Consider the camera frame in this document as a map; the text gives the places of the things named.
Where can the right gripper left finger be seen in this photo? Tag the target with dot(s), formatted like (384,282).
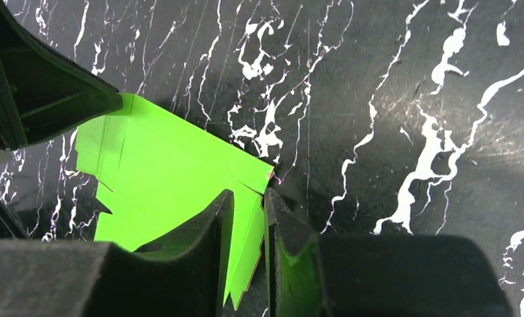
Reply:
(181,273)

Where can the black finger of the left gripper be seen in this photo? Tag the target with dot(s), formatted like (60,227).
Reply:
(42,93)

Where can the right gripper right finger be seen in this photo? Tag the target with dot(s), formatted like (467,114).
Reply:
(312,274)

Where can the green paper box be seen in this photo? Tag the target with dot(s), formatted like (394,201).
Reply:
(156,170)

